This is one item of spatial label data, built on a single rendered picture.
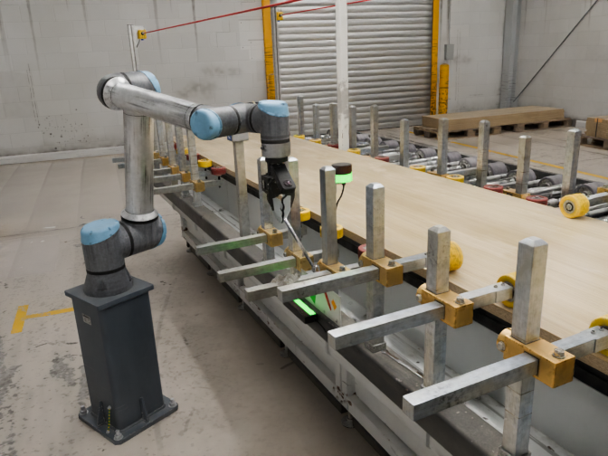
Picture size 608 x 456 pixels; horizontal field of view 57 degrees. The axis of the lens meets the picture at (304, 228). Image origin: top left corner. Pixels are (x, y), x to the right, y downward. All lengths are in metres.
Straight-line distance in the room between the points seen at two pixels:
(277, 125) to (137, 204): 0.85
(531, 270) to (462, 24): 10.61
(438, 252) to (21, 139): 8.73
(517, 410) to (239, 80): 8.90
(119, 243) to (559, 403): 1.64
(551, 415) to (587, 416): 0.10
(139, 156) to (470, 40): 9.87
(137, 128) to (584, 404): 1.70
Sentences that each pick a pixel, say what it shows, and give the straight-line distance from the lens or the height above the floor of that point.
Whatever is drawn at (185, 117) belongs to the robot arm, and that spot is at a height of 1.31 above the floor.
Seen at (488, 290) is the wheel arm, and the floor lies 0.96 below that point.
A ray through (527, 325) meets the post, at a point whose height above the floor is 1.01.
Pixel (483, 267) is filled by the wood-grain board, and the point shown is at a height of 0.90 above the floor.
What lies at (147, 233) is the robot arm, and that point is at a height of 0.80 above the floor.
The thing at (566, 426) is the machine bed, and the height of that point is 0.68.
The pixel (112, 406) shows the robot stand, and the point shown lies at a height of 0.14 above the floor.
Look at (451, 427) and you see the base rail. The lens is 1.33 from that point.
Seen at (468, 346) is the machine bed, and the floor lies 0.72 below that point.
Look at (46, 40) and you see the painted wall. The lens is 9.50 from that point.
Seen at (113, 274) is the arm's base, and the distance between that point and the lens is 2.33.
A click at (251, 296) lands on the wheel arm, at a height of 0.85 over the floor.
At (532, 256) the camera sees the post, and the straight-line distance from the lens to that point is 1.04.
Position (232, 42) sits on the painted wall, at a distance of 9.73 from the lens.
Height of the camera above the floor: 1.50
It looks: 18 degrees down
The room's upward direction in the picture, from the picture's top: 2 degrees counter-clockwise
